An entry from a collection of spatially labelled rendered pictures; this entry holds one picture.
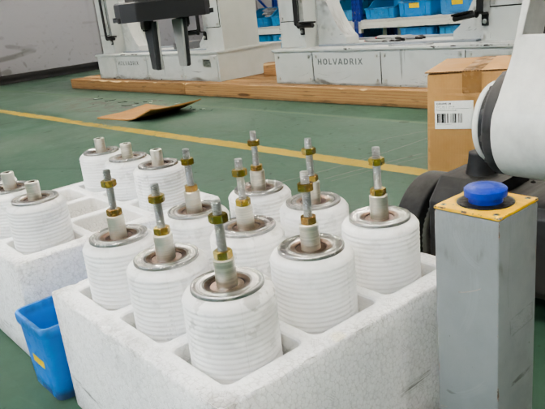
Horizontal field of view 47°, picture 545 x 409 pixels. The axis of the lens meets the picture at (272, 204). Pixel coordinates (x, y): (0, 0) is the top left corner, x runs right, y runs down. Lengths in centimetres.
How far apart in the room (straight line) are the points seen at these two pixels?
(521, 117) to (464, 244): 26
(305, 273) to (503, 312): 20
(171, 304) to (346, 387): 21
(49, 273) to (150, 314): 37
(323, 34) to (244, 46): 76
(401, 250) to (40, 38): 675
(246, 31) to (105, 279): 344
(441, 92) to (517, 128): 91
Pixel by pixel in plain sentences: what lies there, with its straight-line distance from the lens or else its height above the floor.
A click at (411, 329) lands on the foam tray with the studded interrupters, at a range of 76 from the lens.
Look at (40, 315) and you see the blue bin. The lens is 104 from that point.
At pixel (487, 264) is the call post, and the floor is 27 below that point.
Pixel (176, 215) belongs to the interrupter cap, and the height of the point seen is 25.
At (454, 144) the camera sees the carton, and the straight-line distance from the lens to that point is 175.
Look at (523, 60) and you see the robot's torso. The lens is 87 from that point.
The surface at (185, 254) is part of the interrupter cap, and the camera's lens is 73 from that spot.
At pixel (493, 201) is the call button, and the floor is 32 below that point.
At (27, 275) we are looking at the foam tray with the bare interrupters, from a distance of 104.
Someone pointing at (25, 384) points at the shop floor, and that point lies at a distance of 107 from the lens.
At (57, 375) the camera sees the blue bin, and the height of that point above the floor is 4.
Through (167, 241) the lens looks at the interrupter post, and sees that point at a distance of 72.
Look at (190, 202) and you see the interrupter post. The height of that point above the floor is 27.
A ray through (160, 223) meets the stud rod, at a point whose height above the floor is 29.
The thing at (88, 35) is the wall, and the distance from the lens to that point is 757.
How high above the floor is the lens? 52
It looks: 18 degrees down
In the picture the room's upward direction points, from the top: 6 degrees counter-clockwise
